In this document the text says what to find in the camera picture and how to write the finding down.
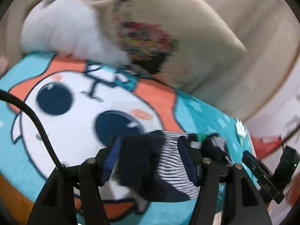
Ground white plush pillow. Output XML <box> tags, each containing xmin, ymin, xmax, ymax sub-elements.
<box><xmin>20</xmin><ymin>0</ymin><xmax>131</xmax><ymax>67</ymax></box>

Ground cream floral cushion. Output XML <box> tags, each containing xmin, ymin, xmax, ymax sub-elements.
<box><xmin>92</xmin><ymin>0</ymin><xmax>246</xmax><ymax>86</ymax></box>

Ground navy striped child pants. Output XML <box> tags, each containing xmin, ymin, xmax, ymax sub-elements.
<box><xmin>116</xmin><ymin>130</ymin><xmax>232</xmax><ymax>202</ymax></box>

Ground black cable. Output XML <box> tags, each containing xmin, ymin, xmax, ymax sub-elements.
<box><xmin>0</xmin><ymin>90</ymin><xmax>65</xmax><ymax>172</ymax></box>

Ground turquoise cartoon fleece blanket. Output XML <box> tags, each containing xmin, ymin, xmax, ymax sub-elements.
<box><xmin>1</xmin><ymin>52</ymin><xmax>253</xmax><ymax>224</ymax></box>

